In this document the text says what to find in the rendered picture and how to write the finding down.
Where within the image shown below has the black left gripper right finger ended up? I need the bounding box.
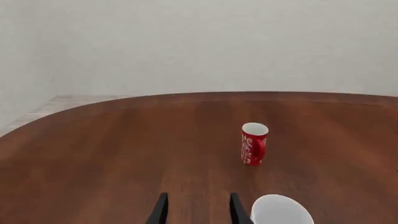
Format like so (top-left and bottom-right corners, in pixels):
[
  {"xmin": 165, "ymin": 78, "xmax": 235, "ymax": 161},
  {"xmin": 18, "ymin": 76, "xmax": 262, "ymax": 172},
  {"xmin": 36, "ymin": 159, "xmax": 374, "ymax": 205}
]
[{"xmin": 229, "ymin": 192, "xmax": 253, "ymax": 224}]

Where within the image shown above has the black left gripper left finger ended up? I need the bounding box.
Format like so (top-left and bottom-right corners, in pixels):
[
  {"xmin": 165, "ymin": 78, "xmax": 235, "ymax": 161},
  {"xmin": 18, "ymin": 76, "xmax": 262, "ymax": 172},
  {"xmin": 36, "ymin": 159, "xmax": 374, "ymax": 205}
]
[{"xmin": 146, "ymin": 192, "xmax": 170, "ymax": 224}]

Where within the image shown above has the red mug with white pattern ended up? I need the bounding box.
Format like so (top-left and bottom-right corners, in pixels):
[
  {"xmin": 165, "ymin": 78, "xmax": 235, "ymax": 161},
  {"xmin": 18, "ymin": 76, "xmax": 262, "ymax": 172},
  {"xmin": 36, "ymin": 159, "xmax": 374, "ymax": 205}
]
[{"xmin": 240, "ymin": 121, "xmax": 269, "ymax": 166}]

